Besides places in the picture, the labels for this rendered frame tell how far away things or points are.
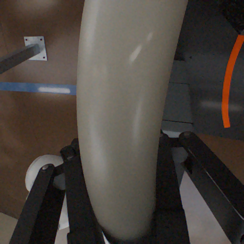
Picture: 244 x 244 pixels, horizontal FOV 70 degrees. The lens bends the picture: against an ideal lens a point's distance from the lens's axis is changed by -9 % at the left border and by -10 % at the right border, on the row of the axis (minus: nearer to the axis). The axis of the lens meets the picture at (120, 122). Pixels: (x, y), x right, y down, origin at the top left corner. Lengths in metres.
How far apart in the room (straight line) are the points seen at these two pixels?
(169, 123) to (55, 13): 1.18
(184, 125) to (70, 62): 1.13
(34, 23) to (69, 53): 0.38
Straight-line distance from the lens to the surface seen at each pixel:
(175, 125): 0.67
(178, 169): 0.68
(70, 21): 1.50
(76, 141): 0.17
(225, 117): 1.59
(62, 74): 1.67
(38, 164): 0.61
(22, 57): 1.53
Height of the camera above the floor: 1.31
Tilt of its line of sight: 52 degrees down
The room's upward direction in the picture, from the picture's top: 156 degrees counter-clockwise
